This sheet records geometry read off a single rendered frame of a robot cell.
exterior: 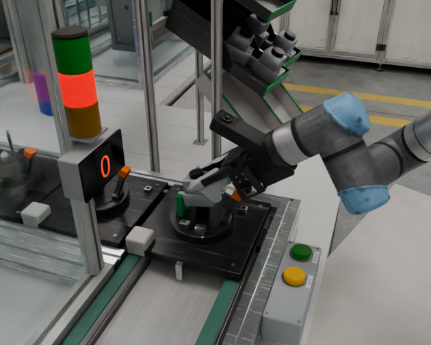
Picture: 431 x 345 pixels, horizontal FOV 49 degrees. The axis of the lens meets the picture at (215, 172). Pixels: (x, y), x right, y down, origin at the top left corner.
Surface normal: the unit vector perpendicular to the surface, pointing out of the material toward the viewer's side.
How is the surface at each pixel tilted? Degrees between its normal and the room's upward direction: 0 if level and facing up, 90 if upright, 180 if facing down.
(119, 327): 0
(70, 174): 90
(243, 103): 45
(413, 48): 90
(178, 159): 0
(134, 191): 0
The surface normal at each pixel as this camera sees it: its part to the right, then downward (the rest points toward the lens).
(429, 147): -0.53, 0.64
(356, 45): -0.33, 0.51
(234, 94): 0.62, -0.41
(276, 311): 0.00, -0.85
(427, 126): -0.90, -0.05
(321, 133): -0.53, 0.26
